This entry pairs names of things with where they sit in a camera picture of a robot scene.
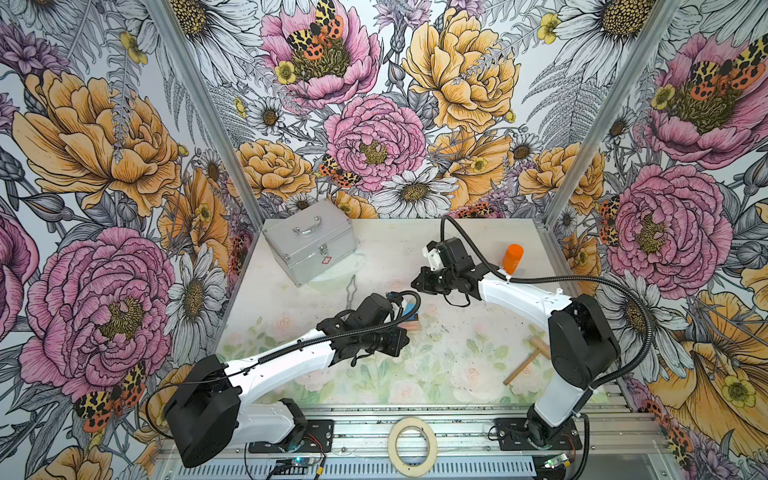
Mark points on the green circuit board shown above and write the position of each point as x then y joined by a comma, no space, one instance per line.
298,465
555,462

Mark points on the long natural wood block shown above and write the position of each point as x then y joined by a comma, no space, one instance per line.
411,326

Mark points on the orange plastic bottle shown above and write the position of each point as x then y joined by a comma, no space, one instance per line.
512,258

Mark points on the silver metal case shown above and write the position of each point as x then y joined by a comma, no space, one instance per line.
311,241

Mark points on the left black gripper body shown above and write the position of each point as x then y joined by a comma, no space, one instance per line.
386,342

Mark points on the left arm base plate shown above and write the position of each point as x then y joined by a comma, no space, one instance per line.
314,436

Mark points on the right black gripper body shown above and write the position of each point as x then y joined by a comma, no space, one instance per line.
438,281

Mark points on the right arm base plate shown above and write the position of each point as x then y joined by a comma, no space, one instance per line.
522,434

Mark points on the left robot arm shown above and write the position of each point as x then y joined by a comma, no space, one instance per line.
215,405

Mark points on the metal tongs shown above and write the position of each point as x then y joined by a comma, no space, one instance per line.
351,290

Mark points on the thin wood stick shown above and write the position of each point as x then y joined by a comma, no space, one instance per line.
540,348

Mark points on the masking tape roll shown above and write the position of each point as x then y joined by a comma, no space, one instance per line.
412,447

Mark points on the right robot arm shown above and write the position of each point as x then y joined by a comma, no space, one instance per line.
581,344

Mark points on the right green circuit board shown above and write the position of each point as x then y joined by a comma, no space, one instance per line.
555,462

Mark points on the aluminium frame rail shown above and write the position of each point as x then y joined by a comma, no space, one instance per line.
480,430

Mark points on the light blue triangular block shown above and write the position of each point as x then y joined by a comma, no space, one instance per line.
410,312

